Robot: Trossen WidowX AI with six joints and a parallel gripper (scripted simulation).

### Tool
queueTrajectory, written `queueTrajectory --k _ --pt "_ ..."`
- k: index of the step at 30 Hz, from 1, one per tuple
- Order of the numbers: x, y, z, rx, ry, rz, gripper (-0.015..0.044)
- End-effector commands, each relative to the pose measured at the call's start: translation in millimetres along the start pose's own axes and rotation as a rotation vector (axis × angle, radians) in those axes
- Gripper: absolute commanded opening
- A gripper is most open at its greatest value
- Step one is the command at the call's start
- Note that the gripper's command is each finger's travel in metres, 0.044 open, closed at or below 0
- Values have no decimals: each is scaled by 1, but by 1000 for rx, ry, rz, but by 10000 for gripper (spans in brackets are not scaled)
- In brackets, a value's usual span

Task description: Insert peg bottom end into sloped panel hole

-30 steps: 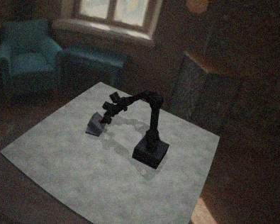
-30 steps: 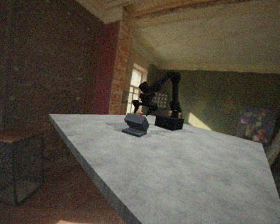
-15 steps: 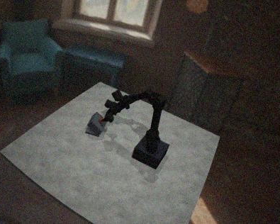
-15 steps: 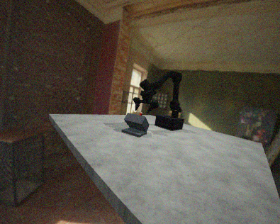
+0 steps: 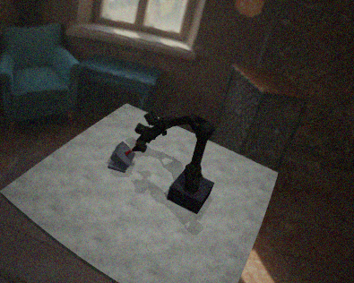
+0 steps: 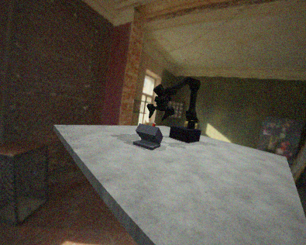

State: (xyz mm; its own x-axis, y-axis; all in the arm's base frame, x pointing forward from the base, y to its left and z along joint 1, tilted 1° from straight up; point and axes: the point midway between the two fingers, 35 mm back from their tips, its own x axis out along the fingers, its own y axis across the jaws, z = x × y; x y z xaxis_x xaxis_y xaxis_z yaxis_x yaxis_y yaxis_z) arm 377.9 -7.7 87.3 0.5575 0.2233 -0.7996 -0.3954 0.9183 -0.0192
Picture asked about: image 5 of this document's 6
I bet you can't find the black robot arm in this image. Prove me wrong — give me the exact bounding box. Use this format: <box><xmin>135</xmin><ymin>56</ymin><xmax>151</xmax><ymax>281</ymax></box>
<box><xmin>135</xmin><ymin>110</ymin><xmax>214</xmax><ymax>195</ymax></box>

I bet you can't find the grey sloped panel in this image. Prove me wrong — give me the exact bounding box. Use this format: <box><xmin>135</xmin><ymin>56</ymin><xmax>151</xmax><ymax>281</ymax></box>
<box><xmin>108</xmin><ymin>141</ymin><xmax>135</xmax><ymax>173</ymax></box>

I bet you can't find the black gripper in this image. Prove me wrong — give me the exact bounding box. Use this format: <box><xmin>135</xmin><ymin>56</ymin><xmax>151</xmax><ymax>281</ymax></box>
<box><xmin>132</xmin><ymin>128</ymin><xmax>156</xmax><ymax>153</ymax></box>

